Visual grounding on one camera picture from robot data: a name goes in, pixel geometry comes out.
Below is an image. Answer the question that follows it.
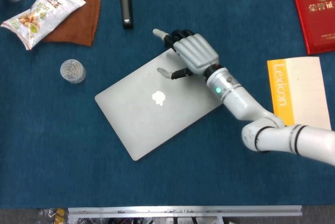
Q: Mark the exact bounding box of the aluminium frame rail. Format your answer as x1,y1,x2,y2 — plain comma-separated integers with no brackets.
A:
67,205,303,219

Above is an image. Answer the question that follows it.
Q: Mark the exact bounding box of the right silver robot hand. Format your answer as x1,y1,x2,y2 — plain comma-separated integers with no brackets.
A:
152,28,220,80

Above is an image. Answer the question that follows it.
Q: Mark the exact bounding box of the black stapler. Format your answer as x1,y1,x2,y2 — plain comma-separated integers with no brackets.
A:
118,0,135,29

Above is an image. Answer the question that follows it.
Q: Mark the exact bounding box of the white snack bag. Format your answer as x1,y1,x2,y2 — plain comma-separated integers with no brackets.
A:
0,0,87,51

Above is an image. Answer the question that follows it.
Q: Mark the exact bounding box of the silver laptop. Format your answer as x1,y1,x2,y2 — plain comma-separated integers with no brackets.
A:
94,48,224,162

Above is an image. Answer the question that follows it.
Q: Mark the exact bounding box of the yellow white Lexicon notebook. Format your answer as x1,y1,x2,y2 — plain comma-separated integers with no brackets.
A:
266,56,332,130

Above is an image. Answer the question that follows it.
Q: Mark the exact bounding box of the blue felt table cover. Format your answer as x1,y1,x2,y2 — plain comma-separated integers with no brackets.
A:
0,0,335,209

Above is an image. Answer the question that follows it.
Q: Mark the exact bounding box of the brown folded cloth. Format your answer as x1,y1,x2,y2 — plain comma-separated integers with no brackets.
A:
41,0,102,48

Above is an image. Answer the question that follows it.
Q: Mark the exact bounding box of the clear jar of paper clips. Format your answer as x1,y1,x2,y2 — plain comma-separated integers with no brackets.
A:
60,59,86,85

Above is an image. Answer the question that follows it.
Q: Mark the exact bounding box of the clear plastic bag of parts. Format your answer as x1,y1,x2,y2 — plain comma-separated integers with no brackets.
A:
36,207,69,224

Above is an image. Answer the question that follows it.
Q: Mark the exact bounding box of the cable bundle under rail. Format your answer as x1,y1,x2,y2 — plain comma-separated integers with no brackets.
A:
75,217,226,224

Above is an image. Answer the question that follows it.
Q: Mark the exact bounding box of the red certificate folder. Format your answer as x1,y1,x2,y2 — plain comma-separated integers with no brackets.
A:
291,0,335,55

